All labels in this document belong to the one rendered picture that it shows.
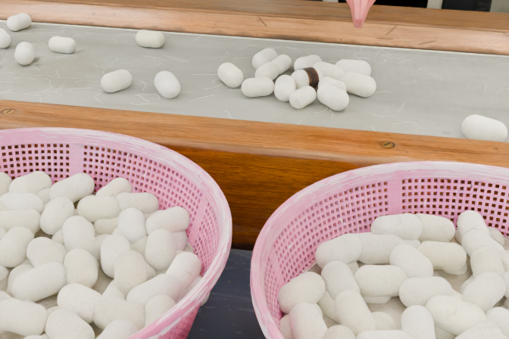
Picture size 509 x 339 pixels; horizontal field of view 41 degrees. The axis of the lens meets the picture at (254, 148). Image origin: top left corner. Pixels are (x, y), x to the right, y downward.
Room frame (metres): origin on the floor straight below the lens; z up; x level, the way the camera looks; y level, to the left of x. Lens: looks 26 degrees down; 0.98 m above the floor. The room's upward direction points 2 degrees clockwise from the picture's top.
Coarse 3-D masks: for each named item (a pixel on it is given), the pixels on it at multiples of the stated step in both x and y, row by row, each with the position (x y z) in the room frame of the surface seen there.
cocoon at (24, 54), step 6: (24, 42) 0.70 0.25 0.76; (18, 48) 0.68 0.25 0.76; (24, 48) 0.68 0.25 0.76; (30, 48) 0.69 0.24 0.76; (18, 54) 0.68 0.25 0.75; (24, 54) 0.68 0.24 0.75; (30, 54) 0.68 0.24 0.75; (18, 60) 0.68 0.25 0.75; (24, 60) 0.68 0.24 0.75; (30, 60) 0.68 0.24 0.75
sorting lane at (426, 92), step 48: (0, 48) 0.74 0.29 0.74; (48, 48) 0.74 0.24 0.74; (96, 48) 0.75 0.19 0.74; (144, 48) 0.75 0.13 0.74; (192, 48) 0.76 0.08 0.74; (240, 48) 0.76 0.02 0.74; (288, 48) 0.77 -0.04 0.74; (336, 48) 0.78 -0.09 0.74; (384, 48) 0.78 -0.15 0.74; (0, 96) 0.59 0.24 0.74; (48, 96) 0.60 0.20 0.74; (96, 96) 0.60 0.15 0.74; (144, 96) 0.60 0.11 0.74; (192, 96) 0.61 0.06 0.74; (240, 96) 0.61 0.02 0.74; (384, 96) 0.63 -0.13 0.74; (432, 96) 0.63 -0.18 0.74; (480, 96) 0.64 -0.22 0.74
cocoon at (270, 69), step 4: (264, 64) 0.66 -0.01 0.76; (268, 64) 0.66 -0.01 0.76; (272, 64) 0.66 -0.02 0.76; (260, 68) 0.65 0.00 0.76; (264, 68) 0.65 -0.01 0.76; (268, 68) 0.65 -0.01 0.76; (272, 68) 0.65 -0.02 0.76; (276, 68) 0.66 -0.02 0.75; (256, 72) 0.65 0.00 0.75; (260, 72) 0.64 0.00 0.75; (264, 72) 0.64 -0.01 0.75; (268, 72) 0.64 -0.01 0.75; (272, 72) 0.65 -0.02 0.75; (276, 72) 0.66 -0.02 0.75; (256, 76) 0.65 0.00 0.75; (260, 76) 0.64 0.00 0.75; (264, 76) 0.64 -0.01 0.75; (268, 76) 0.64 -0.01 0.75; (272, 76) 0.65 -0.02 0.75; (276, 76) 0.66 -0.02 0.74
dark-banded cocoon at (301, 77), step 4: (316, 68) 0.64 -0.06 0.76; (296, 72) 0.63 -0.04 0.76; (300, 72) 0.63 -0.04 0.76; (304, 72) 0.63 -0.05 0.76; (320, 72) 0.64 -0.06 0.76; (292, 76) 0.63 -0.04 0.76; (296, 76) 0.63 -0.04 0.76; (300, 76) 0.63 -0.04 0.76; (304, 76) 0.63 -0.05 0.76; (320, 76) 0.64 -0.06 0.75; (296, 80) 0.63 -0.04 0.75; (300, 80) 0.63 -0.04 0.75; (304, 80) 0.63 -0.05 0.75; (308, 80) 0.63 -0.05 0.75; (296, 84) 0.63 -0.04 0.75; (300, 84) 0.62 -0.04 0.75; (304, 84) 0.63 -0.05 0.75; (308, 84) 0.63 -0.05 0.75; (296, 88) 0.63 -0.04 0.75; (300, 88) 0.63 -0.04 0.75
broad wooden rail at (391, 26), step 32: (0, 0) 0.87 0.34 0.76; (32, 0) 0.87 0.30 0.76; (64, 0) 0.87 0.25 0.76; (96, 0) 0.87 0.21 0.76; (128, 0) 0.88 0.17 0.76; (160, 0) 0.88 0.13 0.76; (192, 0) 0.89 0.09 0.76; (224, 0) 0.89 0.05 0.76; (256, 0) 0.90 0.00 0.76; (288, 0) 0.91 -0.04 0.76; (192, 32) 0.82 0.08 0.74; (224, 32) 0.82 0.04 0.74; (256, 32) 0.81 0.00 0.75; (288, 32) 0.81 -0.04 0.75; (320, 32) 0.81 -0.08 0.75; (352, 32) 0.80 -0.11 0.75; (384, 32) 0.80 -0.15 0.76; (416, 32) 0.80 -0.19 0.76; (448, 32) 0.80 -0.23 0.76; (480, 32) 0.79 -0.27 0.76
